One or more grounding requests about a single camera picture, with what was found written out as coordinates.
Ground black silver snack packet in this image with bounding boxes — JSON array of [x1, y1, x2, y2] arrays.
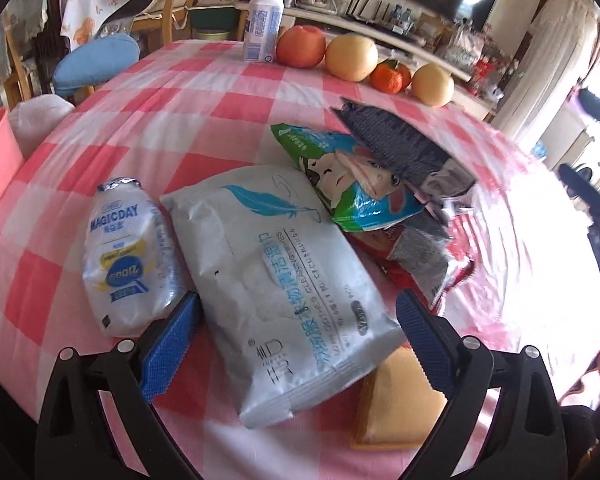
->
[[330, 97, 478, 211]]

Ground orange tangerine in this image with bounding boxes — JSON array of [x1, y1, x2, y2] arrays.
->
[[370, 59, 412, 94]]

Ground blue round stool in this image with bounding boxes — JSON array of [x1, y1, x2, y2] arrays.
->
[[52, 34, 141, 98]]

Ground clear water bottles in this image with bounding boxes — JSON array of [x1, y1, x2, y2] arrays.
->
[[387, 5, 416, 36]]

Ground white drink bottle blue label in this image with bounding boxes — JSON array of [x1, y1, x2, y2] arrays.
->
[[243, 0, 285, 65]]

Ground red white checkered tablecloth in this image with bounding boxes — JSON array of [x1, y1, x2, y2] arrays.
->
[[0, 39, 600, 480]]

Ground lace covered air conditioner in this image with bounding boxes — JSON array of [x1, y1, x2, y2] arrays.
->
[[490, 0, 600, 141]]

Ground Magicday clear plastic packet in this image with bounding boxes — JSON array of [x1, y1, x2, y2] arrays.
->
[[82, 176, 188, 337]]

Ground black router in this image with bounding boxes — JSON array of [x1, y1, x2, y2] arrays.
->
[[347, 0, 381, 21]]

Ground yellow pear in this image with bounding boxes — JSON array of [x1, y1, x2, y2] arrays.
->
[[412, 63, 455, 107], [326, 34, 379, 82]]

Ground red apple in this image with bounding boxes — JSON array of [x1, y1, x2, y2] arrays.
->
[[276, 25, 327, 69]]

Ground green blue snack packet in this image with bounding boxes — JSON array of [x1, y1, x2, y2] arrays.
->
[[271, 122, 431, 233]]

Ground yellow sponge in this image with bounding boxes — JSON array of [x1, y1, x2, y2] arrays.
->
[[350, 347, 448, 451]]

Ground dark wooden chair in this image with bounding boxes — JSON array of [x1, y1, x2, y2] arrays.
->
[[32, 20, 73, 93]]

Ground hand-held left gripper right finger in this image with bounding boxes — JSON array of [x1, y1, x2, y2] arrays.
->
[[396, 288, 563, 480]]

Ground red snack packet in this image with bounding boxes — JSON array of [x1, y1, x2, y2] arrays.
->
[[345, 210, 476, 311]]

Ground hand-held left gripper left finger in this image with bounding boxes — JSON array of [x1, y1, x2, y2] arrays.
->
[[34, 291, 204, 480]]

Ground white wet wipes pack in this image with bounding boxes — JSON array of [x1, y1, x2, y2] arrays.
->
[[160, 165, 406, 428]]

